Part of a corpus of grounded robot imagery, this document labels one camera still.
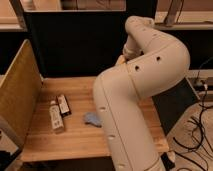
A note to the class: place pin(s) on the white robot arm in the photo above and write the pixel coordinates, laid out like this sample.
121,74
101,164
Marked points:
155,61

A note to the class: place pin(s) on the black back panel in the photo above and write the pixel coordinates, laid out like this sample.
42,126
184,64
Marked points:
68,44

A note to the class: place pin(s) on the black panel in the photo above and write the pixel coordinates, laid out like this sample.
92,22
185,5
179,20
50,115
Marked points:
171,104
68,44

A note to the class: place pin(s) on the white box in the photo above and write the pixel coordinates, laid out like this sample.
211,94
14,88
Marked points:
56,119

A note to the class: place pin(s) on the black right side panel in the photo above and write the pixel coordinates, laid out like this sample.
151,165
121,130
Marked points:
171,104

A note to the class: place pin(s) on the wooden side panel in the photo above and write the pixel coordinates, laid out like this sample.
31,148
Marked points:
19,91

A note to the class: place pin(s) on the power strip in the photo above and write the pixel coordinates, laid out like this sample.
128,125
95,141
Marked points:
201,81

